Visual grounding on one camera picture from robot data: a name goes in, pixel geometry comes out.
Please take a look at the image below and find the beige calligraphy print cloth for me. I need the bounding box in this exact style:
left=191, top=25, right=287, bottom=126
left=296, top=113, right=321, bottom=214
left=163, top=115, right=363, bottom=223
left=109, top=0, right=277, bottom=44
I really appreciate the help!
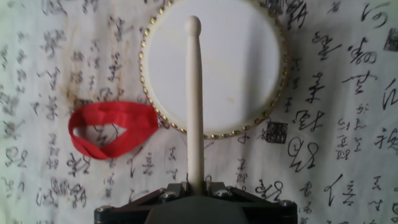
left=0, top=0, right=398, bottom=224

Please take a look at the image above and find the red fabric strap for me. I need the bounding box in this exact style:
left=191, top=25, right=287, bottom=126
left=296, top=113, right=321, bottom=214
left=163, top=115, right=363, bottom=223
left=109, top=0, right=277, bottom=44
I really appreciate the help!
left=67, top=100, right=162, bottom=161

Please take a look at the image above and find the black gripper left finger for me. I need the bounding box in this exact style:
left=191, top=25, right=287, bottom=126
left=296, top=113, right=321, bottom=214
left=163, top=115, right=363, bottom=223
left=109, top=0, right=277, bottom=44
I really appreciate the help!
left=93, top=182, right=188, bottom=224

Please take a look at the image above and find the wooden drumstick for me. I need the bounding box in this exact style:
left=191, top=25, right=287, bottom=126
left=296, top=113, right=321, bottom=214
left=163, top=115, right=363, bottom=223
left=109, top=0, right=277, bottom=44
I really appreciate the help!
left=183, top=15, right=206, bottom=196

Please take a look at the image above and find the red drum with white head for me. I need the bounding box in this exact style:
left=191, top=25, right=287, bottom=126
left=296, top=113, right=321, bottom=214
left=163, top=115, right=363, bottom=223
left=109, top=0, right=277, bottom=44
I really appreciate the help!
left=138, top=0, right=292, bottom=140

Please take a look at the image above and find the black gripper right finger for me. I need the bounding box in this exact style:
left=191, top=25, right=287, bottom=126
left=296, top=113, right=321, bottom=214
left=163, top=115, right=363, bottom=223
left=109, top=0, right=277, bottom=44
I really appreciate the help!
left=205, top=181, right=299, bottom=224

